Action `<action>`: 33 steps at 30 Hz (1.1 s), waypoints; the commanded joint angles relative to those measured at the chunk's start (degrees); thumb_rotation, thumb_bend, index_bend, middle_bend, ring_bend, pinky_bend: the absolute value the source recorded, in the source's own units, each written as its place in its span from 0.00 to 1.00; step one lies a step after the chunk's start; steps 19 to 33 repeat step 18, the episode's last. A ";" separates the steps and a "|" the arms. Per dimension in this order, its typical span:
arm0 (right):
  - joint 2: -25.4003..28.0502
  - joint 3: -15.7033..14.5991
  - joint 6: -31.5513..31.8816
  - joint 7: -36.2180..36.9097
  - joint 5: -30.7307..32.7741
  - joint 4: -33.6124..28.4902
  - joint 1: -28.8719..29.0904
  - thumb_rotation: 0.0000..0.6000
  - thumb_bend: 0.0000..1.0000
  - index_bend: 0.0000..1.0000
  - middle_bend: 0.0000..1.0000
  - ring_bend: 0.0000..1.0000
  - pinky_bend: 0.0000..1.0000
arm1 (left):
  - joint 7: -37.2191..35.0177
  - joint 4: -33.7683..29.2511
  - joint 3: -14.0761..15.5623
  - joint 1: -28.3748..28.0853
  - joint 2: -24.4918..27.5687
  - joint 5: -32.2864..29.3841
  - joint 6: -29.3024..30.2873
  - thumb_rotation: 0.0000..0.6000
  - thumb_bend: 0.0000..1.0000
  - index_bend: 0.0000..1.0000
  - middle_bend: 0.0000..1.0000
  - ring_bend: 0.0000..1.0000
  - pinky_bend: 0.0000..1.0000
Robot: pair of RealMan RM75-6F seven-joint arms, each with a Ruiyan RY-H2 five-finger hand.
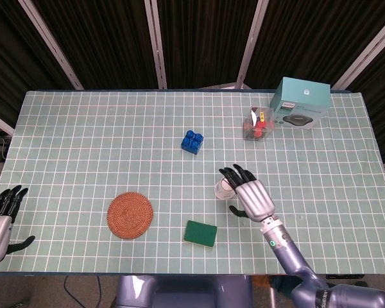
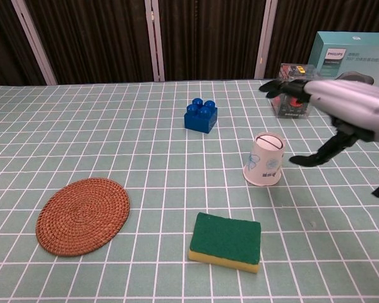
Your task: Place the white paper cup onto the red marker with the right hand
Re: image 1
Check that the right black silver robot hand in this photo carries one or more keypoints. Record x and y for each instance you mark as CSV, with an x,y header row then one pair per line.
x,y
255,200

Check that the white paper cup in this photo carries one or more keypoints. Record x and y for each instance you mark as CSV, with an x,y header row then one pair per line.
x,y
223,192

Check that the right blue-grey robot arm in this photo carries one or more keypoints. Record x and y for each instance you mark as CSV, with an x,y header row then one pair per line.
x,y
295,256

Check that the green rectangular sponge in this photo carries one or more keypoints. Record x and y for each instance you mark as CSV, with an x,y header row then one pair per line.
x,y
200,234

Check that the clear box with red toy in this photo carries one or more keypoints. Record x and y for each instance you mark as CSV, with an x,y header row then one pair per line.
x,y
258,126

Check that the blue building block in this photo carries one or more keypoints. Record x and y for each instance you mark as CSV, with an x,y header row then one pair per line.
x,y
192,142

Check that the blue-grey robot torso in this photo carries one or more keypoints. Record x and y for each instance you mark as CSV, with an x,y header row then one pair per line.
x,y
183,292

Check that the teal cardboard product box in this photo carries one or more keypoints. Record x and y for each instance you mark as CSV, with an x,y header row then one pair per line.
x,y
303,93

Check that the round woven brown coaster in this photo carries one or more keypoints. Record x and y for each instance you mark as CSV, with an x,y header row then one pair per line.
x,y
130,215

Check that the green grid tablecloth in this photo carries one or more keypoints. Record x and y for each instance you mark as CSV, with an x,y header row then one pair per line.
x,y
83,144

